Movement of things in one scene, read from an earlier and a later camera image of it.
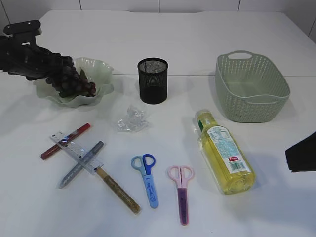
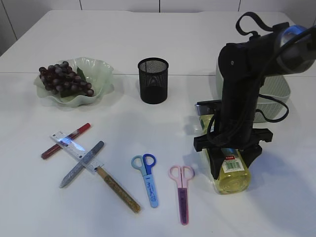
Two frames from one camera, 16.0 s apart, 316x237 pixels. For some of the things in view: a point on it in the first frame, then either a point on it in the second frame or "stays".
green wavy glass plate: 98,71 stays
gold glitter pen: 127,198 stays
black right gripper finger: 301,157 -> 233,133
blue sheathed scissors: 144,163 stays
